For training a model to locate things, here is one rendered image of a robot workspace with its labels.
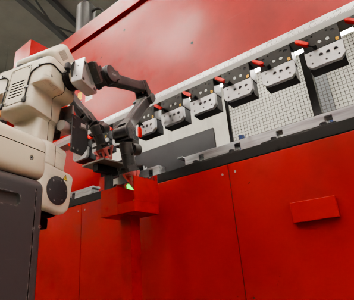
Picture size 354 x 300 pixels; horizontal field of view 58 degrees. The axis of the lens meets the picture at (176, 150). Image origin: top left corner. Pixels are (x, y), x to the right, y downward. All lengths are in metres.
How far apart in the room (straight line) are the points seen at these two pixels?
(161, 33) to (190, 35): 0.25
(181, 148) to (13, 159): 1.63
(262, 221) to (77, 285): 1.12
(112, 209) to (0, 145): 0.66
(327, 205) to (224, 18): 1.13
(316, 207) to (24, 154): 0.92
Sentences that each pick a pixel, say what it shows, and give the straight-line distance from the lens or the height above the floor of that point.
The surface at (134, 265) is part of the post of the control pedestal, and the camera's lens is 1.38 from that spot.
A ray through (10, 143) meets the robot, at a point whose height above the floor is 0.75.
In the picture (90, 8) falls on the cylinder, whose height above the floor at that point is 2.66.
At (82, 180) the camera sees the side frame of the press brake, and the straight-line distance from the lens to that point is 2.80.
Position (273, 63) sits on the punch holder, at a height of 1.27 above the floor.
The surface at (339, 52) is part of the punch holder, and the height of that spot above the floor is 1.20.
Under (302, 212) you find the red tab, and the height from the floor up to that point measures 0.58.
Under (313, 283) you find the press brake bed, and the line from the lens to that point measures 1.22.
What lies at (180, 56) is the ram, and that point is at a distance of 1.90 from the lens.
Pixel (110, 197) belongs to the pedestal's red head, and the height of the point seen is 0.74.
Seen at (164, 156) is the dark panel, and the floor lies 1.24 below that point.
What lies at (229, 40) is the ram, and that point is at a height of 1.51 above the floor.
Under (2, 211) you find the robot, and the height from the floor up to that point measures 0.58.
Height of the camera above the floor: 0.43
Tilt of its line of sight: 20 degrees up
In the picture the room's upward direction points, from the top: 5 degrees counter-clockwise
